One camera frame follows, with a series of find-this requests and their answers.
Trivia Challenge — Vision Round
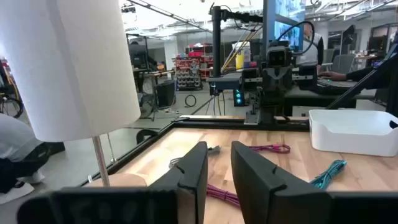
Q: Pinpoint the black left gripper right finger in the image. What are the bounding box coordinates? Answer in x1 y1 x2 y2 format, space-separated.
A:
230 141 398 224

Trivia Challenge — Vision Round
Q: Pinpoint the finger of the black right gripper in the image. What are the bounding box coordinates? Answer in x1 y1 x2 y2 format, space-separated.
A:
278 67 293 91
262 67 279 91

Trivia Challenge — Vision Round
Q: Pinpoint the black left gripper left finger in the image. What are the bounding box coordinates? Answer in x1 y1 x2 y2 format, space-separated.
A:
17 141 208 224

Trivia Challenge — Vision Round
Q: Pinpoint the pink braided USB cable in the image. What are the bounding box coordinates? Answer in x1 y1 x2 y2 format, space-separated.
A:
206 183 242 208
248 143 292 154

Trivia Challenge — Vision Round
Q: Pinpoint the teal braided USB cable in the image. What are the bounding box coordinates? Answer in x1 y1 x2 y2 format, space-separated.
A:
309 159 348 190

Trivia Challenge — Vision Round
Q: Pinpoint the black desk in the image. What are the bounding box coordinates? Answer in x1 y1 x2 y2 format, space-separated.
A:
284 85 377 116

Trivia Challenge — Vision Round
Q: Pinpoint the person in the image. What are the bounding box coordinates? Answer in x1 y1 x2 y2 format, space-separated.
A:
297 23 325 68
318 67 398 91
0 113 66 205

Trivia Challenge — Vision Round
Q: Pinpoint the black keyboard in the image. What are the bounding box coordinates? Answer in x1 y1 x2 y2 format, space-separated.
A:
317 77 358 90

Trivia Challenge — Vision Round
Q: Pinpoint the black box with lights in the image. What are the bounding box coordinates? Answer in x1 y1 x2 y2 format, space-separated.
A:
233 88 246 107

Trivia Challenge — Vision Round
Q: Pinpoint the grey office chair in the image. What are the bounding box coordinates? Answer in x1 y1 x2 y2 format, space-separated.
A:
329 54 355 74

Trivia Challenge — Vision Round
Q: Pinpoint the grey cart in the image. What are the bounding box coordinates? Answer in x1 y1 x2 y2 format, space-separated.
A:
206 73 243 91

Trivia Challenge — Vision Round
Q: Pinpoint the white plastic bin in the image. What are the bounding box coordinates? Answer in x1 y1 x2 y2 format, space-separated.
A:
308 108 398 157

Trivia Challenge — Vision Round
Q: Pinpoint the red parts shelving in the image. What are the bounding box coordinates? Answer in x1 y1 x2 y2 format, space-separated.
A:
174 43 215 91

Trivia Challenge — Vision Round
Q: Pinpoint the black computer tower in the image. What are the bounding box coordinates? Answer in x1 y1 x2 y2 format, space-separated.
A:
155 80 177 109

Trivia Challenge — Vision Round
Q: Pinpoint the white shade wooden base lamp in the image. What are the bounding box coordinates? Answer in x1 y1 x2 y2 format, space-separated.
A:
0 0 147 188

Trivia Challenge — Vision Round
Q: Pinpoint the bicycle wheel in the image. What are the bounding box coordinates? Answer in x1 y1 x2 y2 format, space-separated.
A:
0 93 25 119

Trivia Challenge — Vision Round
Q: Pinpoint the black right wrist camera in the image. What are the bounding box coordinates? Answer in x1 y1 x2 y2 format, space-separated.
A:
266 45 293 68

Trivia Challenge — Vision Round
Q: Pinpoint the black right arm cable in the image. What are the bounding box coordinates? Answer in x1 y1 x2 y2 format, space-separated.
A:
275 21 315 57

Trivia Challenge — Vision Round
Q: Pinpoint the grey braided USB cable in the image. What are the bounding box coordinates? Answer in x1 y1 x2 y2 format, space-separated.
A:
169 145 221 169

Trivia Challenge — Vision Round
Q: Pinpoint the black camera stand pole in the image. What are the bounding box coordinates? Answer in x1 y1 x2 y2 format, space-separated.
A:
210 5 265 78

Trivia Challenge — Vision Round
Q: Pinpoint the blue wall screen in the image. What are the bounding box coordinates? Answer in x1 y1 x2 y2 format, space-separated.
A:
262 0 307 52

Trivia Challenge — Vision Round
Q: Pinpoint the black aluminium table frame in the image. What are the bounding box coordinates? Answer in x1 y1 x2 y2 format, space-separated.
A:
79 43 398 187

